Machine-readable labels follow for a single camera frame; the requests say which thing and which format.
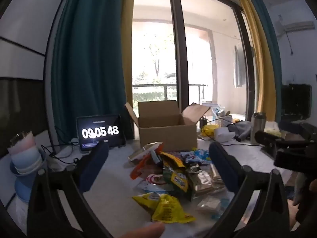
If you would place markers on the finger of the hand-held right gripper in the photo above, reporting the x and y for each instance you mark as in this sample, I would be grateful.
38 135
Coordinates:
266 136

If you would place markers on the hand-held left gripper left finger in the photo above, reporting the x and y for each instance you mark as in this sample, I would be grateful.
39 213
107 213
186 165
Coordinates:
94 168

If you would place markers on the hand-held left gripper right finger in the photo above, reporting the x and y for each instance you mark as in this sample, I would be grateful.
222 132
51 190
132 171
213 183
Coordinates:
223 168

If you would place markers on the orange snack packet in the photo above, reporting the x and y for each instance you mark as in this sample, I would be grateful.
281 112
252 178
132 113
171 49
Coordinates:
140 169

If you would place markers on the green yellow snack packet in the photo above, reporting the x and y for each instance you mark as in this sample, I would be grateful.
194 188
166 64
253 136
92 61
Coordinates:
177 181

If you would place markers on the yellow black snack packet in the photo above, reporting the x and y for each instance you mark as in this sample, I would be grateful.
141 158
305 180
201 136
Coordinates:
173 159

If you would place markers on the cardboard box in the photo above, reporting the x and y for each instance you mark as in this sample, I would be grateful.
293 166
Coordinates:
163 131

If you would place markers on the person's right hand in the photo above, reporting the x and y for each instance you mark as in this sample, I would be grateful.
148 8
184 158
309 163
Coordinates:
295 215

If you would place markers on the person's left hand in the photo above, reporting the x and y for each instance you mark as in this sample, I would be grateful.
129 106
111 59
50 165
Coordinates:
146 230

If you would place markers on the pale yellow packet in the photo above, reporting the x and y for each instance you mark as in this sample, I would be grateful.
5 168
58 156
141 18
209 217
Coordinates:
272 132

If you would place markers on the steel thermos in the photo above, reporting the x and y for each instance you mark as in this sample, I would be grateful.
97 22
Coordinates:
258 129

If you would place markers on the clear packet of brown crackers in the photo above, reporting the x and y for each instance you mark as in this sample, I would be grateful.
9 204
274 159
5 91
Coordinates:
205 179

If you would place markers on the grey cloth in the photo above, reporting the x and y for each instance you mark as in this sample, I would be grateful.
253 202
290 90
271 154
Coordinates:
241 130

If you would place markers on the blue white snack packet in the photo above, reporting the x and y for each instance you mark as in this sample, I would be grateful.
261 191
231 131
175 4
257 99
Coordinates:
200 155

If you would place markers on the white tissue roll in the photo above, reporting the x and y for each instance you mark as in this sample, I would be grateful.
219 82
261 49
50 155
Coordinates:
223 134

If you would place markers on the black tablet with clock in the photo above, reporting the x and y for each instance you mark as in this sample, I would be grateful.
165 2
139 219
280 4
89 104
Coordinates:
100 132

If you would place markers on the white charger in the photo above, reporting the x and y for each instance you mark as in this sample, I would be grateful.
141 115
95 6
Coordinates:
55 162

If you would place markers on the clear white snack packet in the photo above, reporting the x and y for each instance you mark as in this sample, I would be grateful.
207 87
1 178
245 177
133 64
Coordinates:
209 205

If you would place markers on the small yellow packet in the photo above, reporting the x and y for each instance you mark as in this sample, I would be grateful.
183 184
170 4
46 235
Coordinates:
210 130

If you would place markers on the black monitor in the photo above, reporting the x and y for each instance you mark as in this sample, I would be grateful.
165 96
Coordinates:
296 100

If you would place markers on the small black jar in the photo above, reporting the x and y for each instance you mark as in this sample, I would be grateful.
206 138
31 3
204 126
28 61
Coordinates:
203 122

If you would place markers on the silver foil snack packet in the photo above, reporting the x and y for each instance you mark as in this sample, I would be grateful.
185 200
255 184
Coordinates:
143 152

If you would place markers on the blue bowl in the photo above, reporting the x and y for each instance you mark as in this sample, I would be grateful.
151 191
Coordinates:
37 171

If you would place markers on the pale blue box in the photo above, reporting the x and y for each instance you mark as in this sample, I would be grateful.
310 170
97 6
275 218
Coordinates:
210 107

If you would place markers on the red white round packet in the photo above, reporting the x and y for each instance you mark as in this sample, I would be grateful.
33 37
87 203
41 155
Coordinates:
156 179

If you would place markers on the pale plastic cup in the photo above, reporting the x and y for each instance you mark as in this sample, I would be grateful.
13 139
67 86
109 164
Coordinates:
27 162

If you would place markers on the pink plastic cup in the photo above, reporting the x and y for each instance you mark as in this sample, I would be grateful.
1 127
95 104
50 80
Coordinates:
22 142

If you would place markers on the teal curtain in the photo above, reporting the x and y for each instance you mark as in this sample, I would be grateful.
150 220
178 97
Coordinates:
86 54
272 42

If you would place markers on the balcony railing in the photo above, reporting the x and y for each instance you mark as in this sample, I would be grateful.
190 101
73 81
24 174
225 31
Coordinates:
171 86

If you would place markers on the white air conditioner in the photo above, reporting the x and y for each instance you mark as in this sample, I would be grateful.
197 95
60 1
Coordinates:
298 26

